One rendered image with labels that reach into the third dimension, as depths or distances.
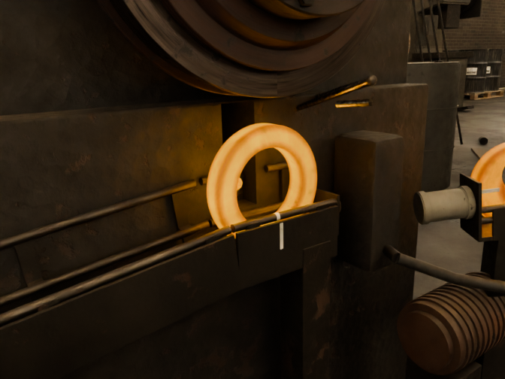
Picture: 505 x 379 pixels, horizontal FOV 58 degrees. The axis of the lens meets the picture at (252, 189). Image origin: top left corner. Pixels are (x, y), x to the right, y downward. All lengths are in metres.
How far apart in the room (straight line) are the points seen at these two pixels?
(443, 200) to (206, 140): 0.43
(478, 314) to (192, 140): 0.55
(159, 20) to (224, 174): 0.21
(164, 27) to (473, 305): 0.66
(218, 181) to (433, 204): 0.41
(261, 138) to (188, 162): 0.12
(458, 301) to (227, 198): 0.44
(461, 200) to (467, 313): 0.19
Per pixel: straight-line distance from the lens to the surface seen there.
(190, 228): 0.66
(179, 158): 0.67
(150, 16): 0.54
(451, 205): 0.87
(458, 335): 0.83
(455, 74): 3.42
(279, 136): 0.66
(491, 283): 0.87
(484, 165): 0.89
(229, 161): 0.61
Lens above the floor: 0.93
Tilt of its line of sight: 16 degrees down
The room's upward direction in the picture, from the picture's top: 2 degrees counter-clockwise
